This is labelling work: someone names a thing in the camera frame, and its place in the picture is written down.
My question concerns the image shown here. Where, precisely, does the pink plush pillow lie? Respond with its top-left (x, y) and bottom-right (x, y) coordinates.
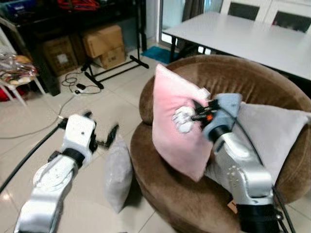
top-left (152, 64), bottom-right (215, 183)

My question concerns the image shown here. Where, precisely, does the grey fabric pillow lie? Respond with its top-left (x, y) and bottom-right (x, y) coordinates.
top-left (104, 137), bottom-right (133, 213)
top-left (205, 102), bottom-right (311, 187)

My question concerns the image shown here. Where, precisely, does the brown round velvet sofa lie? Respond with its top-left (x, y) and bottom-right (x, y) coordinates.
top-left (130, 54), bottom-right (311, 233)

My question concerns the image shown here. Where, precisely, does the blue floor mat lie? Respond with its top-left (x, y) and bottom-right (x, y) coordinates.
top-left (141, 45), bottom-right (179, 64)

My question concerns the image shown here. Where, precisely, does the white power strip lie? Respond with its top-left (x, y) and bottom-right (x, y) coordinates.
top-left (75, 83), bottom-right (89, 94)

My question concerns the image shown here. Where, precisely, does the small printed cardboard box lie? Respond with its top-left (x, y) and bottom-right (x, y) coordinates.
top-left (96, 46), bottom-right (127, 70)

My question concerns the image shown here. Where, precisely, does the dark labelled cardboard box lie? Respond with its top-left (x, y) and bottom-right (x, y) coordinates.
top-left (41, 36), bottom-right (79, 76)

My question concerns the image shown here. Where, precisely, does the large tan cardboard box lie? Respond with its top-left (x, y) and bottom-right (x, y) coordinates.
top-left (82, 25), bottom-right (125, 59)

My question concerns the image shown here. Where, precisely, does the white stool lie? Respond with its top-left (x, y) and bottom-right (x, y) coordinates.
top-left (0, 73), bottom-right (47, 108)

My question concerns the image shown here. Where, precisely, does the long white table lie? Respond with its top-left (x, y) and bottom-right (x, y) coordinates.
top-left (163, 12), bottom-right (311, 81)

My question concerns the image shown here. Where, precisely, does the floral plastic bag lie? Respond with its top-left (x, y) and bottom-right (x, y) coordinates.
top-left (0, 52), bottom-right (38, 85)

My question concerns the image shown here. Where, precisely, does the white glass-door cabinet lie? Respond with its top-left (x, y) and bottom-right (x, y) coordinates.
top-left (219, 0), bottom-right (311, 33)

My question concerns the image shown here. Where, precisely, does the red plastic item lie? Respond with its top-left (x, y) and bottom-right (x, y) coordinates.
top-left (57, 0), bottom-right (101, 11)

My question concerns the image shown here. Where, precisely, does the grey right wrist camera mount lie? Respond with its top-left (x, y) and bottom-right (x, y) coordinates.
top-left (213, 93), bottom-right (242, 130)

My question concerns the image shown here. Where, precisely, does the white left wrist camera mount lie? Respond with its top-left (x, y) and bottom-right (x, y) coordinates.
top-left (62, 114), bottom-right (97, 154)

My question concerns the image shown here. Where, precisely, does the black floor cable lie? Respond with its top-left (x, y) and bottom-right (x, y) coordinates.
top-left (62, 72), bottom-right (105, 95)

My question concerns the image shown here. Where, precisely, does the white floor cable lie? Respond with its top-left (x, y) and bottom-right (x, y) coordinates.
top-left (0, 95), bottom-right (78, 140)

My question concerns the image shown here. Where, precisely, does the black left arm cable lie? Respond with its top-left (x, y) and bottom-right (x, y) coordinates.
top-left (0, 121), bottom-right (69, 195)

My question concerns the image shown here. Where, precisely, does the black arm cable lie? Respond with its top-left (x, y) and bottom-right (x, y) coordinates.
top-left (228, 109), bottom-right (297, 233)
top-left (0, 121), bottom-right (69, 195)

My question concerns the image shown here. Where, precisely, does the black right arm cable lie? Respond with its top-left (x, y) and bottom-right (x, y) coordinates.
top-left (228, 109), bottom-right (297, 233)

